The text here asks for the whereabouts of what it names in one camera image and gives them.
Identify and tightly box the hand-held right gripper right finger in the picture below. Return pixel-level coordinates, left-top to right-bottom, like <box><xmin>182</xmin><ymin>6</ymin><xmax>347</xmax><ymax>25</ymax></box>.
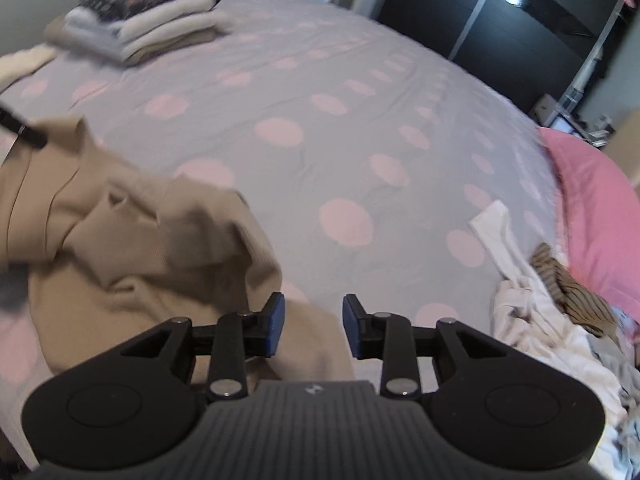
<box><xmin>342</xmin><ymin>294</ymin><xmax>506</xmax><ymax>401</ymax></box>

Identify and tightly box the beige knit sweater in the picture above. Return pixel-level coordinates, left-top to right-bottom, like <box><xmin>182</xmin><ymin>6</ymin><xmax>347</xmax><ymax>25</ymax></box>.
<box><xmin>0</xmin><ymin>115</ymin><xmax>357</xmax><ymax>397</ymax></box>

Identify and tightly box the brown striped garment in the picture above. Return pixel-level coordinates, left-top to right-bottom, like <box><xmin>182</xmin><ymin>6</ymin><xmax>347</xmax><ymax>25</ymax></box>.
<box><xmin>530</xmin><ymin>242</ymin><xmax>619</xmax><ymax>339</ymax></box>

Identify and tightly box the cream cloth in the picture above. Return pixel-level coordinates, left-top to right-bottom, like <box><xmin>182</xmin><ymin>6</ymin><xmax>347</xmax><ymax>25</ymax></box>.
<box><xmin>0</xmin><ymin>45</ymin><xmax>57</xmax><ymax>87</ymax></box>

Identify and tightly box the pale grey folded garment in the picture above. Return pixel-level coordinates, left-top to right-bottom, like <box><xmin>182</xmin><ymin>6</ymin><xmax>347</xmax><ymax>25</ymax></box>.
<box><xmin>65</xmin><ymin>7</ymin><xmax>127</xmax><ymax>62</ymax></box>

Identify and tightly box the stack of folded clothes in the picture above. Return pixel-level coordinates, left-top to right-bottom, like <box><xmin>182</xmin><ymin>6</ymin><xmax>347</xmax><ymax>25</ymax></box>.
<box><xmin>45</xmin><ymin>14</ymin><xmax>222</xmax><ymax>68</ymax></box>

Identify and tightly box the black wardrobe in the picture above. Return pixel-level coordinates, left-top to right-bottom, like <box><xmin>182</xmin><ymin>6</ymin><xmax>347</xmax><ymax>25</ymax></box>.
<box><xmin>375</xmin><ymin>0</ymin><xmax>632</xmax><ymax>112</ymax></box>

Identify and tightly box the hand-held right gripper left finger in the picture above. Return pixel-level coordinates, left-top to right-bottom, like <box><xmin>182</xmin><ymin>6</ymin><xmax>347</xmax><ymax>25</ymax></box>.
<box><xmin>120</xmin><ymin>292</ymin><xmax>286</xmax><ymax>402</ymax></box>

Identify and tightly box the white crumpled garment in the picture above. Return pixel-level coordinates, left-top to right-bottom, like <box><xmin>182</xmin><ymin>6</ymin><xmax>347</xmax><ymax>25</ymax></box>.
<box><xmin>470</xmin><ymin>200</ymin><xmax>632</xmax><ymax>478</ymax></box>

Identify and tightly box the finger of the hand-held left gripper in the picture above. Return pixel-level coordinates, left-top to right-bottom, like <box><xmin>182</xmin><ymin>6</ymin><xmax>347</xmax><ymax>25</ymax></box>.
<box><xmin>0</xmin><ymin>105</ymin><xmax>49</xmax><ymax>150</ymax></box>

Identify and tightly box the cluttered bedside table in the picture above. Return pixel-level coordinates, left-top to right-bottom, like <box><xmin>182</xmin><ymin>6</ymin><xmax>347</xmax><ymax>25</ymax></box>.
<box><xmin>530</xmin><ymin>94</ymin><xmax>617</xmax><ymax>147</ymax></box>

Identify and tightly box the cream folded fleece garment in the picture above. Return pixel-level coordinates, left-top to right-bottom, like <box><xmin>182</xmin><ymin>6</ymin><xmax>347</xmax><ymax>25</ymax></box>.
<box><xmin>114</xmin><ymin>0</ymin><xmax>236</xmax><ymax>57</ymax></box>

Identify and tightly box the pink pillow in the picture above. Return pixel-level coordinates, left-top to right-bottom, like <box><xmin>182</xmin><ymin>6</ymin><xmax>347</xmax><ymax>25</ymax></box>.
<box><xmin>537</xmin><ymin>127</ymin><xmax>640</xmax><ymax>322</ymax></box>

